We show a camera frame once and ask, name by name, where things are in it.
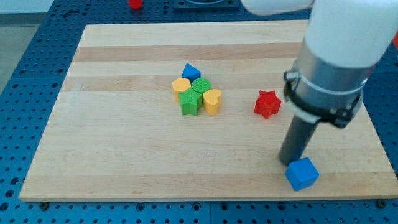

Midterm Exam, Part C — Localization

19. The blue triangle block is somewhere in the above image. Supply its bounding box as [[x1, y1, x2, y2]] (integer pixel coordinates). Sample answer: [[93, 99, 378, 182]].
[[182, 63, 201, 83]]

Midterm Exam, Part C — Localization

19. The red star block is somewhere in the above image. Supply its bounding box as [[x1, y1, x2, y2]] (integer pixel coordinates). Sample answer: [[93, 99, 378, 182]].
[[254, 90, 282, 119]]

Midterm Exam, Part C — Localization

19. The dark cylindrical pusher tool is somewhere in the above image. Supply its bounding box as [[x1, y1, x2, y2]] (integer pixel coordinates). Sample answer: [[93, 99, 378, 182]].
[[279, 116, 318, 166]]

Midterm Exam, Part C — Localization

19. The yellow hexagon block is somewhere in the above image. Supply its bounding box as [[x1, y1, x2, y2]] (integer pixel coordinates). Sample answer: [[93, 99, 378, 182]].
[[172, 77, 191, 101]]

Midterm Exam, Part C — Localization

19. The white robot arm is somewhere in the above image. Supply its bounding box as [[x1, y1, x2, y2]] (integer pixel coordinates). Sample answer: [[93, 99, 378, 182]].
[[242, 0, 397, 128]]

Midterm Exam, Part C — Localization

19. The blue cube block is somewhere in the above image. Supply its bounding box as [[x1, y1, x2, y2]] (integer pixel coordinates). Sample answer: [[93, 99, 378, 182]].
[[285, 157, 320, 191]]

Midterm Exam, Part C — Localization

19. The wooden board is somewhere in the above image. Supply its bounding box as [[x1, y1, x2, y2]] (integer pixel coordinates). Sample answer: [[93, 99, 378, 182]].
[[19, 20, 397, 202]]

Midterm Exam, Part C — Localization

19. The red block at back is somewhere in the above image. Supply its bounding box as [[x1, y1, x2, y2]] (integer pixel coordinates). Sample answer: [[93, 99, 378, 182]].
[[127, 0, 143, 9]]

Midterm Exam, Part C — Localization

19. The green star block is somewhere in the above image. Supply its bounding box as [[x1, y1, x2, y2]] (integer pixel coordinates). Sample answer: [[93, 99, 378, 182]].
[[178, 88, 203, 116]]

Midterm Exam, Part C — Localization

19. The green cylinder block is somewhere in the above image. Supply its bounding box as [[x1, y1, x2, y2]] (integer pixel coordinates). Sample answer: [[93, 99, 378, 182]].
[[192, 78, 211, 93]]

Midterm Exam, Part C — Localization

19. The yellow heart block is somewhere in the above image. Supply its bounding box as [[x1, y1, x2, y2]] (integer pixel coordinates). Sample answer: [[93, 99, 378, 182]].
[[203, 89, 222, 116]]

